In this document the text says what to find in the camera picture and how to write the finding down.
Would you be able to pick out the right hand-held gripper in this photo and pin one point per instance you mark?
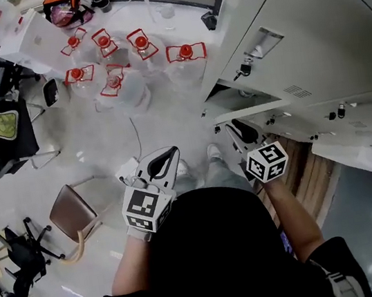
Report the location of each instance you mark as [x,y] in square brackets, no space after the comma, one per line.
[267,163]

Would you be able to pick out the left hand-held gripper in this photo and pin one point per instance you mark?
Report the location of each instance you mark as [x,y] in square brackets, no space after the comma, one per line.
[148,208]

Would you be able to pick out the grey metal locker door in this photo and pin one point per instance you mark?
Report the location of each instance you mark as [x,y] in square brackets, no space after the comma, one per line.
[309,44]

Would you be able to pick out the person's left forearm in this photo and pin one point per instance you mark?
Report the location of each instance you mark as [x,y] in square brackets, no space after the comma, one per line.
[131,265]

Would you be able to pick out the person's right forearm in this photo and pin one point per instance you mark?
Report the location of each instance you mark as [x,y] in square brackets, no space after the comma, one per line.
[292,215]

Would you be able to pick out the grey metal locker cabinet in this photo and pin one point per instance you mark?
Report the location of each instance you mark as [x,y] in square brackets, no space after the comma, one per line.
[349,137]

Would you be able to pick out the person's left hand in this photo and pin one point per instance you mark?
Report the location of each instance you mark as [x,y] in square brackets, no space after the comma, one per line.
[139,235]

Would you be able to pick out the white power adapter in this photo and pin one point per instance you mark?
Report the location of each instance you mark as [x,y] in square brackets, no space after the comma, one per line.
[127,169]

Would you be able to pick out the person's left jeans leg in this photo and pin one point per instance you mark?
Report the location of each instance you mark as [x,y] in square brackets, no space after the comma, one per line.
[185,183]

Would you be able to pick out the person's jeans leg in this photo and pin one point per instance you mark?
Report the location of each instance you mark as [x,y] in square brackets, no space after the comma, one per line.
[185,183]
[223,175]

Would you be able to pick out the person's right jeans leg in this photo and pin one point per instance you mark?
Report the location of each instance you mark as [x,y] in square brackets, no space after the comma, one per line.
[223,175]

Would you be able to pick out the person's left white shoe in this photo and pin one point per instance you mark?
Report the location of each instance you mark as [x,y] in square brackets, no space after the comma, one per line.
[182,167]

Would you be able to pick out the person's white shoe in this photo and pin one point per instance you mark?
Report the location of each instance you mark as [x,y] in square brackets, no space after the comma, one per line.
[182,167]
[213,151]

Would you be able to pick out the person's right white shoe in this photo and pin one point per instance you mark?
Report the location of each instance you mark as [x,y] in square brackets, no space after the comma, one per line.
[213,151]

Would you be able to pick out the brown seat stool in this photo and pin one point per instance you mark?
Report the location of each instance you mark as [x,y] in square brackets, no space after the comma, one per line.
[71,211]

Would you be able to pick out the person's black shirt torso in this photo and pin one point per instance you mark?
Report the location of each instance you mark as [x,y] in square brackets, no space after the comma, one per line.
[218,261]

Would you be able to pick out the black padlock with key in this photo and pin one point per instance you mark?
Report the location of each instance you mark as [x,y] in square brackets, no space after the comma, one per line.
[244,69]

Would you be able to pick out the black swivel chair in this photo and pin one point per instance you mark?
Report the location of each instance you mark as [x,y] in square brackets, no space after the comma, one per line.
[27,260]

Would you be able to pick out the group of clear water jugs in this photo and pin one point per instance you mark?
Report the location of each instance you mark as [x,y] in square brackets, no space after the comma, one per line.
[144,63]

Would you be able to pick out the black mesh office chair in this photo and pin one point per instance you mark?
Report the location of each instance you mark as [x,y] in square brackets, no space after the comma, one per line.
[15,150]

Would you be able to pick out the small white waste bin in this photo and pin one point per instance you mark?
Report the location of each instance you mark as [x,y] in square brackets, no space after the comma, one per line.
[51,93]

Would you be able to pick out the small black doorstop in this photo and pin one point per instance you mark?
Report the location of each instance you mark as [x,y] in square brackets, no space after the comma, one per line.
[209,20]

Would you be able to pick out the white cardboard box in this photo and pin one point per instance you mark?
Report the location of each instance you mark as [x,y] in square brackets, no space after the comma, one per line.
[36,40]

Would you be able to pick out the orange backpack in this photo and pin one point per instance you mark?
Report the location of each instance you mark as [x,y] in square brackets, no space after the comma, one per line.
[63,4]

